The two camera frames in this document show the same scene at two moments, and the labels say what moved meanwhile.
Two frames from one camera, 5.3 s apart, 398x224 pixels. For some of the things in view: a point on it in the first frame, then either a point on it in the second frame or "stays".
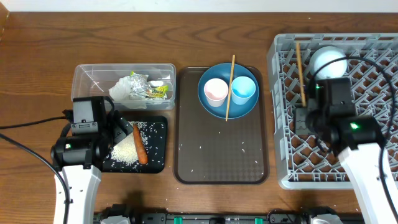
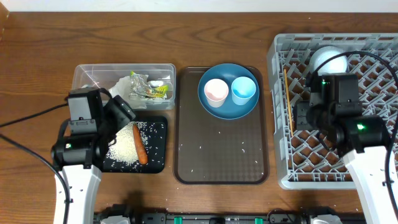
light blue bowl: [324, 55] stays
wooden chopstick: [230, 84] → [288, 97]
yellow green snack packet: [158, 92] stays
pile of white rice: [125, 150] stays
